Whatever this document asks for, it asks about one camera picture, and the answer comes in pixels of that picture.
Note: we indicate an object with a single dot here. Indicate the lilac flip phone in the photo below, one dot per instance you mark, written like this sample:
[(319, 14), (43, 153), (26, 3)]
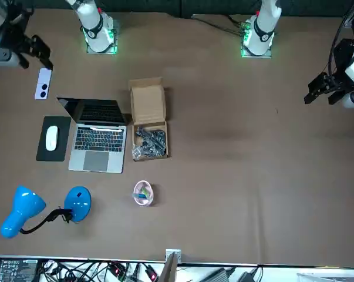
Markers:
[(44, 82)]

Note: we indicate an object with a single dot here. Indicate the grey power adapter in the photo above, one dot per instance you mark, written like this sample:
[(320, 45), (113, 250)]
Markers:
[(220, 275)]

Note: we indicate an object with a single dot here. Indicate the aluminium post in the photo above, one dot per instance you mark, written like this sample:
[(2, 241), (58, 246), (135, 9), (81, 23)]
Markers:
[(170, 267)]

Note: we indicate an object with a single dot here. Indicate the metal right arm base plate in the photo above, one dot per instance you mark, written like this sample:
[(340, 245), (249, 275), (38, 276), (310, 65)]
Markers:
[(117, 35)]

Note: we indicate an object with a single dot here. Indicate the grey device with red lights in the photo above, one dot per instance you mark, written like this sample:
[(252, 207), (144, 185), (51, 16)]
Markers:
[(118, 269)]

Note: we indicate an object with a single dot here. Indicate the green pen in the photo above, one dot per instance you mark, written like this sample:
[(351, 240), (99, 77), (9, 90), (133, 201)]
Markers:
[(146, 193)]

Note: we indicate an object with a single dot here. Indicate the blue gooseneck desk lamp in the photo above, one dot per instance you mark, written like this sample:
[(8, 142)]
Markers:
[(77, 202)]

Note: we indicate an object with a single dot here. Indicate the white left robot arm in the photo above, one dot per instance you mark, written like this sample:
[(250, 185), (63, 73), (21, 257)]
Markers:
[(263, 29)]

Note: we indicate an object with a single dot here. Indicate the blue pen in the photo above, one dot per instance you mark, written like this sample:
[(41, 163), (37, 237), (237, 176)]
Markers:
[(139, 195)]

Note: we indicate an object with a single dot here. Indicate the bags of black screws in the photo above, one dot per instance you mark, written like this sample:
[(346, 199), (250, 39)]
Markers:
[(150, 141)]

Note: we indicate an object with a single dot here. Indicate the open cardboard box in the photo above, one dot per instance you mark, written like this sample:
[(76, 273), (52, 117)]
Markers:
[(147, 102)]

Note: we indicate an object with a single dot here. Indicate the silver laptop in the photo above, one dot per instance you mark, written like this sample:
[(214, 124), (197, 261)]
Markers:
[(97, 141)]

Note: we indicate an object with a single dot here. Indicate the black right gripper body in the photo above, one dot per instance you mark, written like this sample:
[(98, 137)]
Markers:
[(15, 41)]

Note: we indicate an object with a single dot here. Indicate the white computer mouse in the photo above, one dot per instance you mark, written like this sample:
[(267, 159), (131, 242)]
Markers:
[(51, 138)]

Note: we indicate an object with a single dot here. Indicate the black mouse pad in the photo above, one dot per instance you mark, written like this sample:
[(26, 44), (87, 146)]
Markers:
[(43, 152)]

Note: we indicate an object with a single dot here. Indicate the pink plastic cup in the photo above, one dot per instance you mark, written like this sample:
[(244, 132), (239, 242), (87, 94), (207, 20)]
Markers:
[(148, 202)]

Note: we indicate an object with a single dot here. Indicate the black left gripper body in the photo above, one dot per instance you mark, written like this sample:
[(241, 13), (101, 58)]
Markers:
[(341, 58)]

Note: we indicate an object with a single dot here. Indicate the black labelled power adapter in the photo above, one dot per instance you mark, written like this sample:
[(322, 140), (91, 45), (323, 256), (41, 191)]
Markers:
[(15, 270)]

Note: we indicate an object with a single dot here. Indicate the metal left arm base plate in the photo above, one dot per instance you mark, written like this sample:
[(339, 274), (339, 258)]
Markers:
[(243, 54)]

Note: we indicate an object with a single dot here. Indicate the aluminium frame profile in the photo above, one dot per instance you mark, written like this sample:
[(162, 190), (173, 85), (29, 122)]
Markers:
[(353, 23)]

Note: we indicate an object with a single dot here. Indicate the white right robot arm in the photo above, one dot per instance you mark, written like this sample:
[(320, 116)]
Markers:
[(91, 32)]

